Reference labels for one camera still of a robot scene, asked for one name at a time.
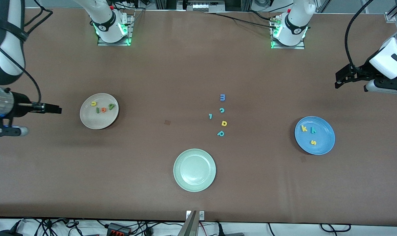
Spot beige brown plate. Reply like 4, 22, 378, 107
80, 93, 119, 130

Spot blue plate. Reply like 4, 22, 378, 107
294, 116, 336, 155

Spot black power strip red switches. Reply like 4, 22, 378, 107
106, 222, 132, 236

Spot brown table cover mat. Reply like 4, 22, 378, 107
0, 8, 397, 226

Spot pale green plate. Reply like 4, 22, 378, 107
173, 148, 217, 192

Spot gray control device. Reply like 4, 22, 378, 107
185, 0, 226, 12

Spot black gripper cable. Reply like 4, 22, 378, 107
0, 0, 53, 106
345, 0, 374, 66

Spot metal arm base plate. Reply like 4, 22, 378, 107
97, 10, 134, 46
271, 15, 305, 49

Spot long black cable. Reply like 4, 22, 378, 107
207, 11, 279, 30

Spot black cable loop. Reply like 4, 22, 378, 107
319, 223, 352, 234

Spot gray metal camera pole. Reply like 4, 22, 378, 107
177, 210, 200, 236

